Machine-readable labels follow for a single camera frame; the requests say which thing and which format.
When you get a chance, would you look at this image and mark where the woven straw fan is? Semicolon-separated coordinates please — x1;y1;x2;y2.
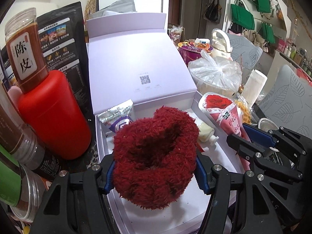
84;0;97;22

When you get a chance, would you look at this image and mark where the grey leaf cushion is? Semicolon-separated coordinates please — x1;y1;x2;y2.
227;33;263;70
259;65;311;138

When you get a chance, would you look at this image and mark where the white cream tube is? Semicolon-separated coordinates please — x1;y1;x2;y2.
195;118;219;145

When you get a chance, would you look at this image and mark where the green label jar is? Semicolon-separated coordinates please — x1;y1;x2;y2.
0;146;21;207

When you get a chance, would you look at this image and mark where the dark hanging handbag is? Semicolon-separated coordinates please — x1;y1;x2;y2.
204;0;222;24

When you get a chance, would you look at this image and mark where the red cylindrical canister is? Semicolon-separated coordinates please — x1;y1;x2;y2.
18;70;91;160

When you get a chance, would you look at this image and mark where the packaged waffle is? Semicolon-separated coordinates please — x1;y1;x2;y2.
234;100;252;124

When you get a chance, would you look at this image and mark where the black stand-up pouch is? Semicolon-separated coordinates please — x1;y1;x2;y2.
36;0;92;117

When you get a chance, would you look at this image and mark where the brown entrance door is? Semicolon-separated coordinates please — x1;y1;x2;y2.
168;0;182;25

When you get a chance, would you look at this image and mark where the purple white snack packet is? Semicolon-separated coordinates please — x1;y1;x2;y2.
98;99;135;133

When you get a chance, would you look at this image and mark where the clear bag with bowl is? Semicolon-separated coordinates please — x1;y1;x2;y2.
188;50;242;97

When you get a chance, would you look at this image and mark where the lavender gift box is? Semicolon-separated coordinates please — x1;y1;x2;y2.
86;13;243;233

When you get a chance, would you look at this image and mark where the cream water bottle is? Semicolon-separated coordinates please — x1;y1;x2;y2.
210;28;233;60

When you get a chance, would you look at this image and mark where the dark red fuzzy sock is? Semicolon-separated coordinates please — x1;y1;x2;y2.
113;106;199;210

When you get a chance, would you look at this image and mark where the steel bowl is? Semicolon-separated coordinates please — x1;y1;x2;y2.
258;118;279;132

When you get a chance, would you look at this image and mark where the green tote bag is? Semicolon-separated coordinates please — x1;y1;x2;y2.
243;0;272;14
230;0;255;34
260;22;275;44

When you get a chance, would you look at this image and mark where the pink rose with-love pouch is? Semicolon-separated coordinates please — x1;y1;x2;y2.
198;92;250;171

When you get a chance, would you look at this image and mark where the brown jar chinese label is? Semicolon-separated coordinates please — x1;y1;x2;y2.
5;7;49;93

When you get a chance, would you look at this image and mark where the orange label clear jar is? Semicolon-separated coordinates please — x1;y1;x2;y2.
10;165;47;223

